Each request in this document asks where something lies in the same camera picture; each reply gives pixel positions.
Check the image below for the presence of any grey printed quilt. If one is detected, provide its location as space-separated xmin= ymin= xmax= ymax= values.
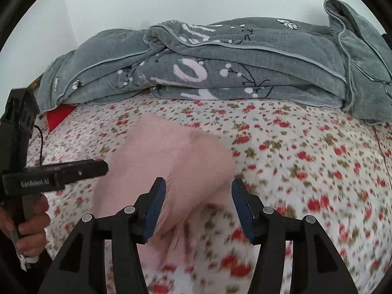
xmin=33 ymin=0 xmax=392 ymax=127

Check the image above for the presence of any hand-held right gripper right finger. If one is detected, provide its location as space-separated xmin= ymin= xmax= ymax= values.
xmin=231 ymin=178 xmax=359 ymax=294

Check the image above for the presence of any floral bedsheet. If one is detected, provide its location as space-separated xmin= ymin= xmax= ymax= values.
xmin=23 ymin=93 xmax=392 ymax=294

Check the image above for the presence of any black cable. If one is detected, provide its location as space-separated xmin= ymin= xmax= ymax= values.
xmin=33 ymin=124 xmax=45 ymax=163

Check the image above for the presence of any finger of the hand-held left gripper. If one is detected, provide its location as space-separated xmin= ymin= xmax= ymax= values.
xmin=54 ymin=159 xmax=110 ymax=188

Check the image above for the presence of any pink knit sweater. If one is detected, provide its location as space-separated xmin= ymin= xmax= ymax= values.
xmin=91 ymin=112 xmax=236 ymax=264

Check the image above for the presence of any red pillow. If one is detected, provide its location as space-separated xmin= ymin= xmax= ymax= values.
xmin=45 ymin=104 xmax=78 ymax=131

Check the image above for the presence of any person's left hand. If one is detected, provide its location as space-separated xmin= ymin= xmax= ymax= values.
xmin=0 ymin=194 xmax=51 ymax=258

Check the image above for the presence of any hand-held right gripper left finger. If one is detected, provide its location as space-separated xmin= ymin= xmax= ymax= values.
xmin=37 ymin=177 xmax=167 ymax=294

